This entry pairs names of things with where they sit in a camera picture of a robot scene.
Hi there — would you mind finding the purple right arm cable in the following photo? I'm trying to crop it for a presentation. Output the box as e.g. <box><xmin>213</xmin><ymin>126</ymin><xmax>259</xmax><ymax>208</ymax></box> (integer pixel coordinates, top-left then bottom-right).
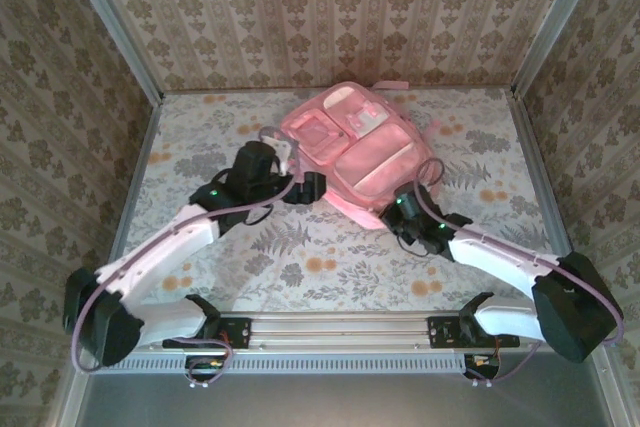
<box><xmin>412</xmin><ymin>156</ymin><xmax>626</xmax><ymax>389</ymax></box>

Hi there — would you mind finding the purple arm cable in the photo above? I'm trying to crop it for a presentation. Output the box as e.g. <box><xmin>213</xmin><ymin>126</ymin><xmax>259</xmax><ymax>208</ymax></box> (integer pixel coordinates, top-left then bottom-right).
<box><xmin>412</xmin><ymin>156</ymin><xmax>626</xmax><ymax>389</ymax></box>
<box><xmin>72</xmin><ymin>126</ymin><xmax>301</xmax><ymax>389</ymax></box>

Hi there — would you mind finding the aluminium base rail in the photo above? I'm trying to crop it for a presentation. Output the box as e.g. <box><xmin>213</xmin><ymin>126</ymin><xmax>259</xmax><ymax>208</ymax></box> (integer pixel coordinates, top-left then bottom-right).
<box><xmin>124</xmin><ymin>311</ymin><xmax>614</xmax><ymax>354</ymax></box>

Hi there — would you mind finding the aluminium frame post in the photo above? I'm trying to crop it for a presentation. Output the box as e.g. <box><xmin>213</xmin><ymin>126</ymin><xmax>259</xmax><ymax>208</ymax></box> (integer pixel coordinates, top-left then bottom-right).
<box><xmin>58</xmin><ymin>0</ymin><xmax>166</xmax><ymax>103</ymax></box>
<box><xmin>509</xmin><ymin>0</ymin><xmax>612</xmax><ymax>96</ymax></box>

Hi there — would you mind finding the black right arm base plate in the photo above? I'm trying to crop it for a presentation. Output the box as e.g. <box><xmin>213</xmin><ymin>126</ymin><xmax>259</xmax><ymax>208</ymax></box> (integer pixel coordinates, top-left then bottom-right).
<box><xmin>428</xmin><ymin>315</ymin><xmax>521</xmax><ymax>350</ymax></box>

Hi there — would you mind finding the grey metal shelf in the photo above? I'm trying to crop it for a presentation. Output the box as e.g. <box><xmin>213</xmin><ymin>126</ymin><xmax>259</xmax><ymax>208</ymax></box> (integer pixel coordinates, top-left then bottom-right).
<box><xmin>74</xmin><ymin>371</ymin><xmax>619</xmax><ymax>427</ymax></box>

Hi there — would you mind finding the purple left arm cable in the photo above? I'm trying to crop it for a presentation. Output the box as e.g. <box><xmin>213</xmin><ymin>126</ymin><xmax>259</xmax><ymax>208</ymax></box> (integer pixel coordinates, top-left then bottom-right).
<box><xmin>72</xmin><ymin>126</ymin><xmax>301</xmax><ymax>389</ymax></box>

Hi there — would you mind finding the pink backpack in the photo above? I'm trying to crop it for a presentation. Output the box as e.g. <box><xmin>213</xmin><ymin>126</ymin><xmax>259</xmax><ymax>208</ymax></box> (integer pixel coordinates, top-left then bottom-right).
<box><xmin>279</xmin><ymin>80</ymin><xmax>442</xmax><ymax>230</ymax></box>

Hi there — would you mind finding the grey slotted cable duct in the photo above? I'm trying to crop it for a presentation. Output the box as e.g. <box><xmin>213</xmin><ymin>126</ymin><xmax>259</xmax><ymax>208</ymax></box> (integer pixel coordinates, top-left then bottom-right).
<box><xmin>89</xmin><ymin>352</ymin><xmax>466</xmax><ymax>373</ymax></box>

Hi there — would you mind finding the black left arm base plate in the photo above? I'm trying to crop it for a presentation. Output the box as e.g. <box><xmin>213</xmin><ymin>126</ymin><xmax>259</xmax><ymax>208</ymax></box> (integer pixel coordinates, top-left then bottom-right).
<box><xmin>162</xmin><ymin>317</ymin><xmax>252</xmax><ymax>350</ymax></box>

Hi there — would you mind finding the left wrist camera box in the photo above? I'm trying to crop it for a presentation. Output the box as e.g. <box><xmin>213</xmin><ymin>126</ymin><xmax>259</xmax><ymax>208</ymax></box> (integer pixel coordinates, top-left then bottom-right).
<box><xmin>261</xmin><ymin>133</ymin><xmax>295</xmax><ymax>174</ymax></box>

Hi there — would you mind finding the floral tablecloth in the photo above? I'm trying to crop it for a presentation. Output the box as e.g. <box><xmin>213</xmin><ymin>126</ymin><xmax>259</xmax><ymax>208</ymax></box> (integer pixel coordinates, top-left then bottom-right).
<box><xmin>107</xmin><ymin>89</ymin><xmax>576</xmax><ymax>313</ymax></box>

